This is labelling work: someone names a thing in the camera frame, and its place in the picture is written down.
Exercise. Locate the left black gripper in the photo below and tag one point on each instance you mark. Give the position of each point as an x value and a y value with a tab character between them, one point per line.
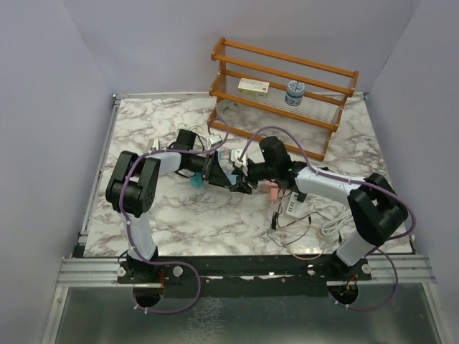
216	175

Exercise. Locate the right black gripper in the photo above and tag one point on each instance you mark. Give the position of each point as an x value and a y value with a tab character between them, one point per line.
242	186

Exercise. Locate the pink cube socket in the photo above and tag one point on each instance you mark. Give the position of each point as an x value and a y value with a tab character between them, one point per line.
272	189

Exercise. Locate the light blue charger plug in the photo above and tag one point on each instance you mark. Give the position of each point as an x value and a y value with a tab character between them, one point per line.
232	178

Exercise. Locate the teal power strip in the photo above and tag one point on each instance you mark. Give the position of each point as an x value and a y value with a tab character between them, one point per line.
197	180

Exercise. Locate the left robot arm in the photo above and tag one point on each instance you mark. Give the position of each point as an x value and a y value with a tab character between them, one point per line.
132	186

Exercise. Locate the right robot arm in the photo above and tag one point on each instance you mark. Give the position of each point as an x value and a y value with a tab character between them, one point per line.
376	209

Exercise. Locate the white power strip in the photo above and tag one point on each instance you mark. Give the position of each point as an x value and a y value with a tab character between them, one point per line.
296	205

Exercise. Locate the clear tape roll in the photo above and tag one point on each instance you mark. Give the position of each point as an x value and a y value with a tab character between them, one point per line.
227	107

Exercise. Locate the grey white stapler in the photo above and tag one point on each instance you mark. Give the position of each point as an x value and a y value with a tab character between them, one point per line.
153	145

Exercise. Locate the orange wooden shelf rack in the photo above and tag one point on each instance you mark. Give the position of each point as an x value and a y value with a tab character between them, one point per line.
322	104

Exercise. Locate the white cardboard box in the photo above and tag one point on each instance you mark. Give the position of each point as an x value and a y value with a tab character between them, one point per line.
253	87

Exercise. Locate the blue lidded jar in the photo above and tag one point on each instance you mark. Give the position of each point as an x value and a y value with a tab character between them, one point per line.
294	93

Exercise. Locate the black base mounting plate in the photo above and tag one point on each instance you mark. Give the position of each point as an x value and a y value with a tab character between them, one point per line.
240	276

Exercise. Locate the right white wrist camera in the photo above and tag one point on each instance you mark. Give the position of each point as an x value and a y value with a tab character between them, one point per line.
238	159

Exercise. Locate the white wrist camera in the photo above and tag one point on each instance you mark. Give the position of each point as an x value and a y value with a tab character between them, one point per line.
238	159
214	140

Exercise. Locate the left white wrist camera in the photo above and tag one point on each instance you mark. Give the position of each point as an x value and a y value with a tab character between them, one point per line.
214	140

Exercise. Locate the aluminium rail frame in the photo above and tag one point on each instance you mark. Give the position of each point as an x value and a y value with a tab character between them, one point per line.
88	272

